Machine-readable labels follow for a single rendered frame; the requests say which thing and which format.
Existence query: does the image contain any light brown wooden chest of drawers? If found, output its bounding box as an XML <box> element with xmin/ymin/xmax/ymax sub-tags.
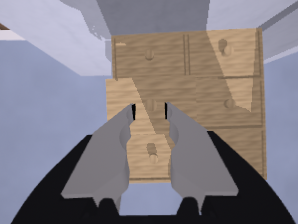
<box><xmin>111</xmin><ymin>28</ymin><xmax>267</xmax><ymax>183</ymax></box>

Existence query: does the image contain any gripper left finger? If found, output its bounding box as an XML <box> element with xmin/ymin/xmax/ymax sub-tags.
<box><xmin>11</xmin><ymin>103</ymin><xmax>136</xmax><ymax>224</ymax></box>

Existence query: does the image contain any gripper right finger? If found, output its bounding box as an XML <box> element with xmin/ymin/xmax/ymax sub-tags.
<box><xmin>165</xmin><ymin>102</ymin><xmax>296</xmax><ymax>224</ymax></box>

